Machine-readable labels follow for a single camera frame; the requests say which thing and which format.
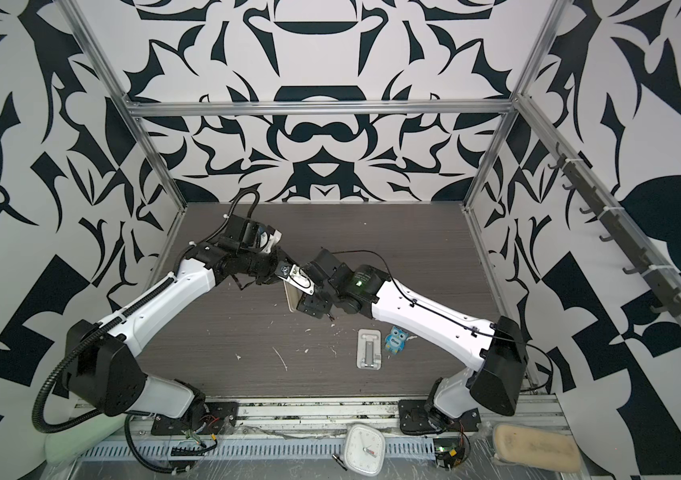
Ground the white square clock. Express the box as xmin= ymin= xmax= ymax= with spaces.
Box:
xmin=342 ymin=423 xmax=386 ymax=477

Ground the beige sponge pad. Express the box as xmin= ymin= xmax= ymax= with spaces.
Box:
xmin=491 ymin=423 xmax=583 ymax=473

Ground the white remote control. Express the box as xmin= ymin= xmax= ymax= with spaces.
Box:
xmin=284 ymin=279 xmax=304 ymax=312

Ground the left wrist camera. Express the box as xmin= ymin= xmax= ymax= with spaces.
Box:
xmin=254 ymin=223 xmax=282 ymax=254

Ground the white slotted cable duct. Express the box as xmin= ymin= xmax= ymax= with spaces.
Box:
xmin=80 ymin=437 xmax=435 ymax=461

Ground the small circuit board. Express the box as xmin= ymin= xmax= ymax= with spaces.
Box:
xmin=433 ymin=436 xmax=466 ymax=470

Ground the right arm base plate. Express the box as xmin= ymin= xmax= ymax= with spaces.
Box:
xmin=397 ymin=400 xmax=481 ymax=436

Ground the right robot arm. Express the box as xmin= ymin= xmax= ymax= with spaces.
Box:
xmin=286 ymin=249 xmax=528 ymax=419

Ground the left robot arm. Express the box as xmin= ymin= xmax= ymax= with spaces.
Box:
xmin=60 ymin=219 xmax=286 ymax=418

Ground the silver metal phone stand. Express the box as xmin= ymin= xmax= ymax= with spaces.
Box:
xmin=356 ymin=329 xmax=382 ymax=371

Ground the black marker pen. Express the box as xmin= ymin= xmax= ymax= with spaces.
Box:
xmin=332 ymin=454 xmax=347 ymax=471

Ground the blue owl toy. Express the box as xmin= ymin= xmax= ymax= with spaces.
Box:
xmin=384 ymin=326 xmax=410 ymax=355

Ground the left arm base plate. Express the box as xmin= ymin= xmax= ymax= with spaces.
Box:
xmin=150 ymin=401 xmax=240 ymax=436

